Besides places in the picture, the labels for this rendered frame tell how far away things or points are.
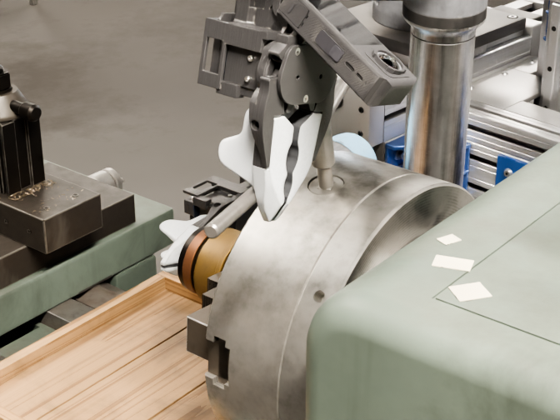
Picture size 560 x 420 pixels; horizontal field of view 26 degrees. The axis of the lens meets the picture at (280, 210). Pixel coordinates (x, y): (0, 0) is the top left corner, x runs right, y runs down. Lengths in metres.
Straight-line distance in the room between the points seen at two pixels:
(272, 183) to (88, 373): 0.62
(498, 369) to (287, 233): 0.31
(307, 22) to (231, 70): 0.08
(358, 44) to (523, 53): 1.11
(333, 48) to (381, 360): 0.23
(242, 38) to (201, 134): 3.49
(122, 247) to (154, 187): 2.30
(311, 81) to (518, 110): 0.86
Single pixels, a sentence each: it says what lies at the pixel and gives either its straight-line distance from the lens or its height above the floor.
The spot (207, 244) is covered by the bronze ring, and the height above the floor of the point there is 1.12.
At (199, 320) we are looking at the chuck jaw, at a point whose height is 1.11.
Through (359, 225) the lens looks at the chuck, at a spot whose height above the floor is 1.22.
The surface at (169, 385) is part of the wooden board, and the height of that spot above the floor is 0.89.
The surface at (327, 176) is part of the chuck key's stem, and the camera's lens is 1.11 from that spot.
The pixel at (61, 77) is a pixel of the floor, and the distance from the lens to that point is 5.03.
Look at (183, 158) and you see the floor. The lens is 4.22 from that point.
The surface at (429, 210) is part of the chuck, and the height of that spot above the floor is 1.21.
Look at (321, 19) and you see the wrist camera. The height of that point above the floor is 1.45.
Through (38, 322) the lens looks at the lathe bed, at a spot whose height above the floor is 0.84.
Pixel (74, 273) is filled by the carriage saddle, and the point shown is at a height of 0.90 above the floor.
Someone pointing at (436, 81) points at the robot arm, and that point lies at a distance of 1.41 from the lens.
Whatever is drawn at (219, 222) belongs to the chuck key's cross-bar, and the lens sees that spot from 0.89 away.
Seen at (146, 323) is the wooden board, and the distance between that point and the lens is 1.58.
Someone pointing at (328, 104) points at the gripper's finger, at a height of 1.36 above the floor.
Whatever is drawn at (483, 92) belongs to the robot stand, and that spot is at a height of 1.07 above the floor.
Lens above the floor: 1.71
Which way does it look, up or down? 26 degrees down
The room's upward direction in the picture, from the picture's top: straight up
